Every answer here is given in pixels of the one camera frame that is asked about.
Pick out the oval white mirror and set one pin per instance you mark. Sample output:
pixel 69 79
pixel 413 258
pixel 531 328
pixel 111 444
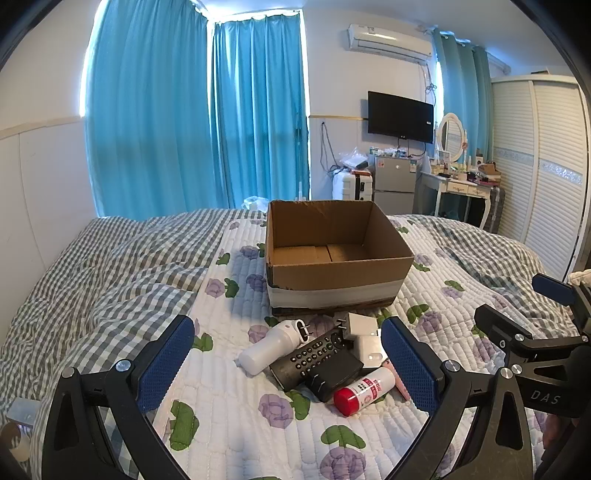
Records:
pixel 451 136

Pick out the black power adapter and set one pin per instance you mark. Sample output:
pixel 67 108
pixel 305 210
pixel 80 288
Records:
pixel 337 376

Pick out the cardboard box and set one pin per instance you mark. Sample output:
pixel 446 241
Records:
pixel 341 277

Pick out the white charger cube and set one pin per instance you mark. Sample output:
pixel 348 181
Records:
pixel 362 324
pixel 369 349

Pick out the white cylindrical device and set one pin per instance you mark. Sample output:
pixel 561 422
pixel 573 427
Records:
pixel 268 353

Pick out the pink tube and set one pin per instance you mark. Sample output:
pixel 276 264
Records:
pixel 398 386

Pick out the white air conditioner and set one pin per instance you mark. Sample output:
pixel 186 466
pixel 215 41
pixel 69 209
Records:
pixel 390 42

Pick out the black remote control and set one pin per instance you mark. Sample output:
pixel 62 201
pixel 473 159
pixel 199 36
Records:
pixel 310 357

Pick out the white vanity table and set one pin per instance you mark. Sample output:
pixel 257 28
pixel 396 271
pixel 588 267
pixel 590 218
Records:
pixel 455 187

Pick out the red-capped white bottle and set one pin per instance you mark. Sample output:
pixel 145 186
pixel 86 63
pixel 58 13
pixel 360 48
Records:
pixel 369 388

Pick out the white suitcase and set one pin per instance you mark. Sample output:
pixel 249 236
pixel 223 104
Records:
pixel 348 185

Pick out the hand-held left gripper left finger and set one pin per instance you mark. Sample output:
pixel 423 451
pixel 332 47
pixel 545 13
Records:
pixel 166 362

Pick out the blue curtain beside wardrobe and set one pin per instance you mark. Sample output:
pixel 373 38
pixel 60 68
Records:
pixel 466 101

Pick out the wide blue curtain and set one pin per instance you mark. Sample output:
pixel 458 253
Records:
pixel 147 115

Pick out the clear plastic bag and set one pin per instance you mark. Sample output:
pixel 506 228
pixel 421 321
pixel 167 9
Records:
pixel 353 159

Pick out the black wall television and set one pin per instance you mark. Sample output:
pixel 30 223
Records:
pixel 400 116

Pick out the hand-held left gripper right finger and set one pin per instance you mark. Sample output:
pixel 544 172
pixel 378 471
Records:
pixel 411 364

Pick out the small grey box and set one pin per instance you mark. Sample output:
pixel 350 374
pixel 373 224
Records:
pixel 25 410

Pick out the grey suitcase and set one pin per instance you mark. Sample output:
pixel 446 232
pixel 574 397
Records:
pixel 494 207

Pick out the small silver fridge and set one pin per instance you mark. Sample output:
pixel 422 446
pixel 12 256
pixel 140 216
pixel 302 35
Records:
pixel 396 184

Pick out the white louvred wardrobe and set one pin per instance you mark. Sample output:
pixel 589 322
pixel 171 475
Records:
pixel 535 175

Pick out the narrow blue curtain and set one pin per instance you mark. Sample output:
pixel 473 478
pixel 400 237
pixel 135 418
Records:
pixel 258 115

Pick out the floral white quilt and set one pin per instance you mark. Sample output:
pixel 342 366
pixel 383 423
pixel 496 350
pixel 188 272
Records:
pixel 115 258
pixel 231 438

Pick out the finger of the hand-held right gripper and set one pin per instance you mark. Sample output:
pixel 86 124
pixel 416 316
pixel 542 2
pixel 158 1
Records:
pixel 501 327
pixel 551 288

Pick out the white plastic bag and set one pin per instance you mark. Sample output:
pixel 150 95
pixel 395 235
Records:
pixel 255 203

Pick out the person's right hand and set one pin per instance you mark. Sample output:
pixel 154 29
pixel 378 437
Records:
pixel 556 434

